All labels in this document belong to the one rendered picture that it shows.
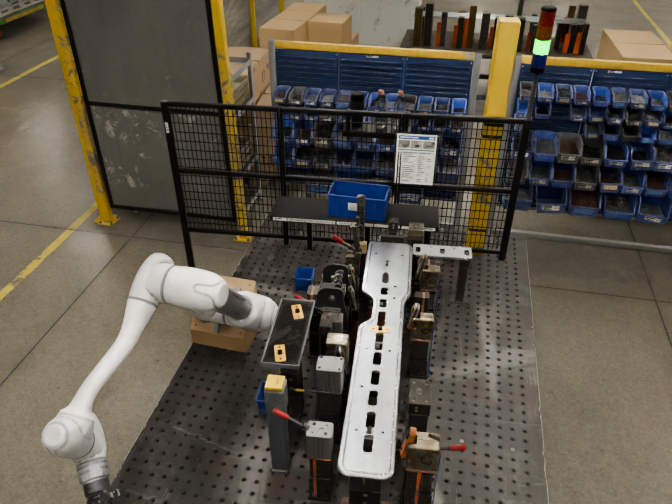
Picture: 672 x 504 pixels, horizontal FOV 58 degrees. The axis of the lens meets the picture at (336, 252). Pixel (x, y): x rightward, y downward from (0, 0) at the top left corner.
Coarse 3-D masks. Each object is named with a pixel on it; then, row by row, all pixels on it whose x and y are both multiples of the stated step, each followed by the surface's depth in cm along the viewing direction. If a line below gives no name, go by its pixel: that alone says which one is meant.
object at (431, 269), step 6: (426, 270) 282; (432, 270) 282; (438, 270) 282; (426, 276) 284; (432, 276) 283; (438, 276) 283; (420, 282) 286; (426, 282) 286; (432, 282) 286; (438, 282) 285; (420, 288) 288; (426, 288) 288; (432, 288) 287; (438, 288) 289; (432, 294) 291; (432, 300) 293; (432, 306) 294; (432, 312) 296
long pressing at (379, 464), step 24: (384, 264) 293; (408, 264) 293; (408, 288) 278; (360, 336) 251; (384, 336) 251; (360, 360) 240; (384, 360) 240; (360, 384) 230; (384, 384) 230; (360, 408) 220; (384, 408) 220; (360, 432) 211; (384, 432) 211; (360, 456) 203; (384, 456) 203
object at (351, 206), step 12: (336, 180) 330; (336, 192) 334; (348, 192) 332; (360, 192) 331; (372, 192) 329; (384, 192) 327; (336, 204) 320; (348, 204) 318; (372, 204) 315; (384, 204) 314; (348, 216) 322; (372, 216) 319; (384, 216) 320
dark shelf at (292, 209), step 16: (288, 208) 331; (304, 208) 331; (320, 208) 331; (400, 208) 331; (416, 208) 331; (432, 208) 331; (336, 224) 322; (368, 224) 319; (384, 224) 318; (400, 224) 317; (432, 224) 317
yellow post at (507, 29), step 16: (496, 32) 286; (512, 32) 280; (496, 48) 286; (512, 48) 284; (496, 64) 290; (512, 64) 289; (496, 80) 294; (496, 96) 298; (496, 112) 303; (496, 128) 307; (480, 144) 316; (496, 144) 312; (480, 160) 318; (496, 160) 317; (480, 192) 329; (480, 224) 340; (480, 240) 346
